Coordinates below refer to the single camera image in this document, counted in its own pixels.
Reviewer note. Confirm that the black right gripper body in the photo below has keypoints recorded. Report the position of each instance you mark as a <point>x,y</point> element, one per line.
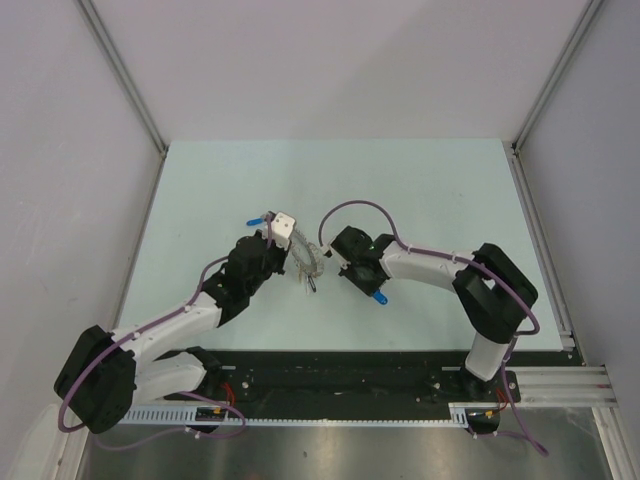
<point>359,279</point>

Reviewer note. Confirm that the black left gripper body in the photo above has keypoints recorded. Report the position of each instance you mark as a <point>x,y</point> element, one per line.
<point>273,261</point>

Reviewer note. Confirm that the blue key tag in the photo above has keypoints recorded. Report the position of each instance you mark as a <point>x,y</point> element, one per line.
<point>255,222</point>
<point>380,297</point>

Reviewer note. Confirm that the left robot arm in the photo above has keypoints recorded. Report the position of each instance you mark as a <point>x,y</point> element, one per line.
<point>108,372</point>

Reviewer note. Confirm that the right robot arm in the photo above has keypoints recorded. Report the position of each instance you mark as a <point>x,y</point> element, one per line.
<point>495,295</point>

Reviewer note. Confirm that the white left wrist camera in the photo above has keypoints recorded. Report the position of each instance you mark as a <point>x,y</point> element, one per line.
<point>280,228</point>

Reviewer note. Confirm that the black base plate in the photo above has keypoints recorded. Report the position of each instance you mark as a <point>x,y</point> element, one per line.
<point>250,376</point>

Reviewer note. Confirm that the white slotted cable duct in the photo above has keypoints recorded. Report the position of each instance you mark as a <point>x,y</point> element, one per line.
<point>413,412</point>

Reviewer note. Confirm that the right aluminium frame post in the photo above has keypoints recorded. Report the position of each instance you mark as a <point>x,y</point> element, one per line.
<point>578,35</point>

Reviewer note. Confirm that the aluminium frame post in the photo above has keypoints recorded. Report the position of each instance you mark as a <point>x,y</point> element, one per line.
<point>106,44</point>
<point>578,35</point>

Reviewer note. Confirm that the aluminium rail profile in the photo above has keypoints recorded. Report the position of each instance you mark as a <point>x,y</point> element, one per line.
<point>565,387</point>

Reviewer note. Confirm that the left aluminium frame post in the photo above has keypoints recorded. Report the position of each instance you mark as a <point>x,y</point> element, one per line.
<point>106,44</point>

